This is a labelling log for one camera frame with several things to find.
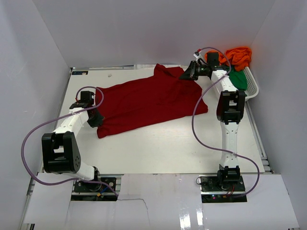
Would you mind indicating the orange t shirt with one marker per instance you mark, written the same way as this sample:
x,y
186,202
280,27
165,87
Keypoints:
x,y
239,57

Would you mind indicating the red t shirt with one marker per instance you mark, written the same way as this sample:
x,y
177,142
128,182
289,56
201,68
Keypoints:
x,y
148,101

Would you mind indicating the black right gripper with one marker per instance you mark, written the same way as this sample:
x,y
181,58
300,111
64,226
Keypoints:
x,y
190,74

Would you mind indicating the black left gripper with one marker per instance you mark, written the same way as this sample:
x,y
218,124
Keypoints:
x,y
98,121

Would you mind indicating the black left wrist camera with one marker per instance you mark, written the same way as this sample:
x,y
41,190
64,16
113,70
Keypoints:
x,y
86,100

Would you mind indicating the green t shirt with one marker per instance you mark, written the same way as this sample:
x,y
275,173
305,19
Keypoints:
x,y
238,78

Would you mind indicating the black table label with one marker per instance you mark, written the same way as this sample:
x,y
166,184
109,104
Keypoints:
x,y
79,73

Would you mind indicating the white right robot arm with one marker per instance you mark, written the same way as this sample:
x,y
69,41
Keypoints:
x,y
229,112

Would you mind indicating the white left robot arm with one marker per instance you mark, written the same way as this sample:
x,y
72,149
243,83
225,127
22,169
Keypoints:
x,y
61,154

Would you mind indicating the white perforated plastic basket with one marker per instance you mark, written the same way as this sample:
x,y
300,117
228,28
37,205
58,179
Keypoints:
x,y
252,87

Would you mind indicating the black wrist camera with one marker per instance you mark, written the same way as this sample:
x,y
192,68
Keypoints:
x,y
213,60
86,100

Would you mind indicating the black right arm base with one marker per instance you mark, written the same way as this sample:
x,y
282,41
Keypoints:
x,y
213,193

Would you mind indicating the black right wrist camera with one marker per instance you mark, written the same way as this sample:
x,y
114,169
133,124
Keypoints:
x,y
213,60

